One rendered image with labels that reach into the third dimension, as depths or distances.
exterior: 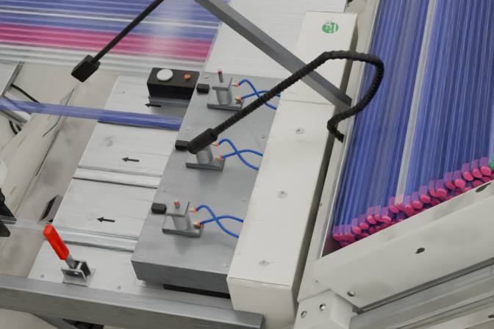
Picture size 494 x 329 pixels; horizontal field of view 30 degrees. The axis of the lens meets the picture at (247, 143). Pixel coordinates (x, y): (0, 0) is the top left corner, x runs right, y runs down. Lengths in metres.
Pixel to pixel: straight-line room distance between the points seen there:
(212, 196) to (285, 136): 0.13
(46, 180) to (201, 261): 0.68
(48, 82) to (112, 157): 1.31
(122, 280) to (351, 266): 0.38
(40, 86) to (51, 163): 0.87
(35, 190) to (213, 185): 0.60
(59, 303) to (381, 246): 0.50
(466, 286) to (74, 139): 1.09
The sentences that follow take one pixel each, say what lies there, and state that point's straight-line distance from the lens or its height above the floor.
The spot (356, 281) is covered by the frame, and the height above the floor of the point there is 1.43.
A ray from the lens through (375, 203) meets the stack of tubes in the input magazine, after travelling 1.00.
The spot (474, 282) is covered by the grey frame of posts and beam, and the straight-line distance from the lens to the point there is 0.92.
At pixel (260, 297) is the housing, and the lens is 1.13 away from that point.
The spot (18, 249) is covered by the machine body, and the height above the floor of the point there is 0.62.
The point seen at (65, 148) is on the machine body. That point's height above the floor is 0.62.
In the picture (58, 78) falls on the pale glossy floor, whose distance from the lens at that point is 2.69.
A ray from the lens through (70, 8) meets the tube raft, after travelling 1.62.
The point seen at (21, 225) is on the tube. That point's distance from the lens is 1.32.
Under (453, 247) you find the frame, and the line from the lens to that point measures 0.91.
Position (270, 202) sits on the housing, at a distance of 1.17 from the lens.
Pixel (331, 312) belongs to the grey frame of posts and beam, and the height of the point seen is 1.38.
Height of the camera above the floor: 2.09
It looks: 44 degrees down
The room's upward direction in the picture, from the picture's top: 57 degrees clockwise
